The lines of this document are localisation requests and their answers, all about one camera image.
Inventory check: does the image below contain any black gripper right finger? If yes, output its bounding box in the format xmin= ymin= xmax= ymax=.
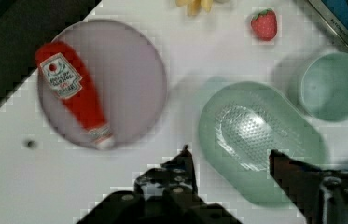
xmin=269 ymin=150 xmax=348 ymax=224

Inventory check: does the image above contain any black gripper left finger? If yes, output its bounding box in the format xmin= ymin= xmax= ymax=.
xmin=76 ymin=147 xmax=242 ymax=224

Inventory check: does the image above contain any green oval strainer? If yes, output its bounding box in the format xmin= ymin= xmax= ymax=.
xmin=198 ymin=78 xmax=327 ymax=207

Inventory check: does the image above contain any green cup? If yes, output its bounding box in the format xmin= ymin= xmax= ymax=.
xmin=287 ymin=52 xmax=348 ymax=122

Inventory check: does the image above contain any grey round plate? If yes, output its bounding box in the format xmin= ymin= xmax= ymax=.
xmin=36 ymin=20 xmax=168 ymax=149

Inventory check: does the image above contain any red ketchup bottle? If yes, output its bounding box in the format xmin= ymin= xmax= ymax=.
xmin=35 ymin=41 xmax=115 ymax=150

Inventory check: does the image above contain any red toy strawberry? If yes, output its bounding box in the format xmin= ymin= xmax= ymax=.
xmin=251 ymin=8 xmax=278 ymax=41

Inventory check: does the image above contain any yellow toy banana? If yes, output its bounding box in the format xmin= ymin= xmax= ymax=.
xmin=175 ymin=0 xmax=214 ymax=16

